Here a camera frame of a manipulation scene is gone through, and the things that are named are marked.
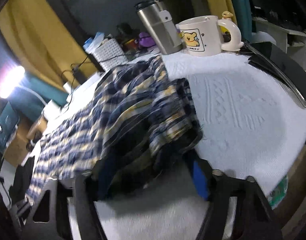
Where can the purple toy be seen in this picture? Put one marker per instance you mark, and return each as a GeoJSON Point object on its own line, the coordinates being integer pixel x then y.
{"type": "Point", "coordinates": [145, 40]}

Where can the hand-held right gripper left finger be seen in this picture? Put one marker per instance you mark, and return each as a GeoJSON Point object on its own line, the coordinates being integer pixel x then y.
{"type": "Point", "coordinates": [104, 180]}

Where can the plastic bag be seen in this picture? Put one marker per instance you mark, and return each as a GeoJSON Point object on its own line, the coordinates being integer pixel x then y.
{"type": "Point", "coordinates": [278, 192]}

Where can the tablet with teal screen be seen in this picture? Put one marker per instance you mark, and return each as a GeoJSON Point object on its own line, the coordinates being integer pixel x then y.
{"type": "Point", "coordinates": [6, 125]}

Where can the cream bear mug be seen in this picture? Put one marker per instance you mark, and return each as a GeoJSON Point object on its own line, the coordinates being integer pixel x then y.
{"type": "Point", "coordinates": [205, 37]}

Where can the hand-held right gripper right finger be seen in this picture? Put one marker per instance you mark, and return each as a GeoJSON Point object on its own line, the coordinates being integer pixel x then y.
{"type": "Point", "coordinates": [200, 180]}

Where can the blue plaid pants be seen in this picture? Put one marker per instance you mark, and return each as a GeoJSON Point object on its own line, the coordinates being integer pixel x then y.
{"type": "Point", "coordinates": [133, 105]}

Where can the black power adapter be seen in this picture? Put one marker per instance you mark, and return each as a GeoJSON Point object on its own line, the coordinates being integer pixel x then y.
{"type": "Point", "coordinates": [79, 75]}

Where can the beige plastic container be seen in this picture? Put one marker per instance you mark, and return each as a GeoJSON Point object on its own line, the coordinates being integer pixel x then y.
{"type": "Point", "coordinates": [37, 127]}

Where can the teal curtain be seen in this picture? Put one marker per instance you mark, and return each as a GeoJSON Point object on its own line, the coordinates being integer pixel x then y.
{"type": "Point", "coordinates": [45, 90]}
{"type": "Point", "coordinates": [240, 5]}

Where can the white computer desk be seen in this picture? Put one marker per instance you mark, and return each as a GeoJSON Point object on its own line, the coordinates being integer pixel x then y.
{"type": "Point", "coordinates": [293, 37]}

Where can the yellow curtain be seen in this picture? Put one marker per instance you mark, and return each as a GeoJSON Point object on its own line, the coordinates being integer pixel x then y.
{"type": "Point", "coordinates": [215, 0]}
{"type": "Point", "coordinates": [30, 30]}

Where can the stainless steel tumbler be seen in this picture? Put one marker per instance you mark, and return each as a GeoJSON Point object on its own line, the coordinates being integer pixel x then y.
{"type": "Point", "coordinates": [160, 30]}

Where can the black cloth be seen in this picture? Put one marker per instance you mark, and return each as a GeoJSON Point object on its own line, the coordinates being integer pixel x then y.
{"type": "Point", "coordinates": [22, 180]}

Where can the white textured tablecloth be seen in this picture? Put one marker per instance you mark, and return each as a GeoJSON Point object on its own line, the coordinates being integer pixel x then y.
{"type": "Point", "coordinates": [243, 120]}

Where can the blue tissue packs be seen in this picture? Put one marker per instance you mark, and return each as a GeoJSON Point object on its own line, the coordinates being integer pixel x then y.
{"type": "Point", "coordinates": [92, 41]}

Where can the white desk lamp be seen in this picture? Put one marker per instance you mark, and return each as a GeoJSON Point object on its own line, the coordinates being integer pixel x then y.
{"type": "Point", "coordinates": [11, 82]}

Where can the white woven basket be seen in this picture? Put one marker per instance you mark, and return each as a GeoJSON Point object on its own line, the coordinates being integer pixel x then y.
{"type": "Point", "coordinates": [110, 52]}

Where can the white power strip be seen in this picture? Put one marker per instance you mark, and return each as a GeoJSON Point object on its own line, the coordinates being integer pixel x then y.
{"type": "Point", "coordinates": [90, 80]}

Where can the white charger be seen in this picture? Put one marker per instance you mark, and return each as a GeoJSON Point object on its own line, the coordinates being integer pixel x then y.
{"type": "Point", "coordinates": [67, 87]}

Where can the cardboard box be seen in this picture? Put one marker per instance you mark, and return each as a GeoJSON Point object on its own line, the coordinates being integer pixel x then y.
{"type": "Point", "coordinates": [17, 145]}

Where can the dark window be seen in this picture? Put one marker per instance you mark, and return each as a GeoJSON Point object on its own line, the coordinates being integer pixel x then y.
{"type": "Point", "coordinates": [105, 5]}

